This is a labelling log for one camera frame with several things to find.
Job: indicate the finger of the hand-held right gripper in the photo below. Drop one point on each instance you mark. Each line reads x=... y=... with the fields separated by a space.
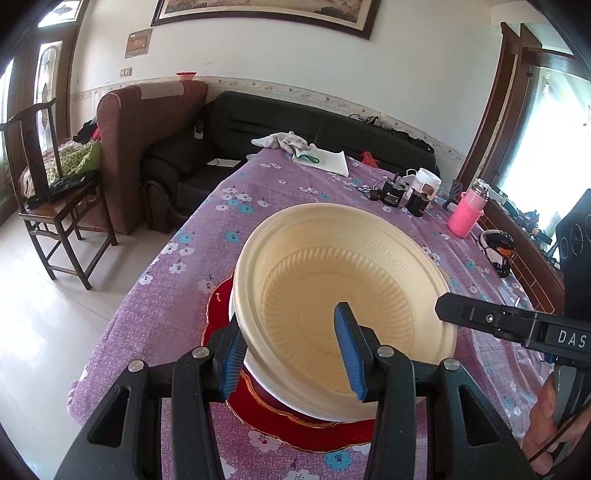
x=485 y=316

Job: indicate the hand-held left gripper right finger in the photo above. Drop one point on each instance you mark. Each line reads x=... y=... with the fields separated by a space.
x=351 y=355

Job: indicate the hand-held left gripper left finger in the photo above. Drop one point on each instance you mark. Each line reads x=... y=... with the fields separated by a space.
x=233 y=364

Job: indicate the red glass plate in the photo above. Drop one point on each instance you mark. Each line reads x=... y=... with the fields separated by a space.
x=295 y=431

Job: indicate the cream plastic bowl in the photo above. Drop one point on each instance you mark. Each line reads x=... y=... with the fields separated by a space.
x=323 y=258

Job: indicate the person's right hand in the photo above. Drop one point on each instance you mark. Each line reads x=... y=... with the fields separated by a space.
x=540 y=429

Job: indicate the wooden side cabinet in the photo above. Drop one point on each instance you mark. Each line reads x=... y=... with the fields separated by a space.
x=531 y=277

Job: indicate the black orange white fabric bag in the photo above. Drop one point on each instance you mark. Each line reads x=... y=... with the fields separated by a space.
x=496 y=249

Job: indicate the purple floral tablecloth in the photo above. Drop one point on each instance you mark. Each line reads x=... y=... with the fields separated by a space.
x=184 y=277

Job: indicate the pink knit-sleeve bottle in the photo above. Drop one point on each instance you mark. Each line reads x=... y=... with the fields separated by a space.
x=464 y=217

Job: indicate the dark cluttered tools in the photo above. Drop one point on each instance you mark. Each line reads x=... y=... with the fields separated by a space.
x=531 y=221

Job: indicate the black folding stand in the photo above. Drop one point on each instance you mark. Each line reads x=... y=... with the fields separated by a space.
x=455 y=189

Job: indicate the white plastic jar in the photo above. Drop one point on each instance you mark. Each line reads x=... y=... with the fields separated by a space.
x=427 y=180

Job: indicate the large black battery block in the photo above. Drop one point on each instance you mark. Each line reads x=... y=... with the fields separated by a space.
x=391 y=196

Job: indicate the black power adapter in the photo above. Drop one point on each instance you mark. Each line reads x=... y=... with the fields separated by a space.
x=374 y=195

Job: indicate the red cloth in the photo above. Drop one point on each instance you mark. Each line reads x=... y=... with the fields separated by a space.
x=369 y=160

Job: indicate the green elastic loop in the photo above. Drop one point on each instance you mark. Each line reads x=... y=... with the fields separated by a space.
x=304 y=158

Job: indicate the brown armchair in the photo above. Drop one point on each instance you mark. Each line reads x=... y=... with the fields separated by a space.
x=124 y=161

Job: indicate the dark wooden chair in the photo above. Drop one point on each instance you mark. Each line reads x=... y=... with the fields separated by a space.
x=51 y=217

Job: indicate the black cloth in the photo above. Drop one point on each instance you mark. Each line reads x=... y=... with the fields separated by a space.
x=64 y=184

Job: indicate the black leather sofa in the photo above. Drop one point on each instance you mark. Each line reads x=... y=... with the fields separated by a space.
x=258 y=115

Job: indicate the green patterned cushion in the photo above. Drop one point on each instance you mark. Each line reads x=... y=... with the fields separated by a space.
x=76 y=159

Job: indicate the black red clothes pile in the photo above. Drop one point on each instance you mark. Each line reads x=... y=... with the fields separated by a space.
x=85 y=131

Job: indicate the wooden glass door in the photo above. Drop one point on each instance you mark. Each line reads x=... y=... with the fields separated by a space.
x=69 y=92

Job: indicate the wooden window frame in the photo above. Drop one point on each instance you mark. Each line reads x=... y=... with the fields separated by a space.
x=489 y=115

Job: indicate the brown wall plaque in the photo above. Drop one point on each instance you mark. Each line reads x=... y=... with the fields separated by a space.
x=138 y=43

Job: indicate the framed wall painting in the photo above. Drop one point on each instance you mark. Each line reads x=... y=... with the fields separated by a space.
x=258 y=9

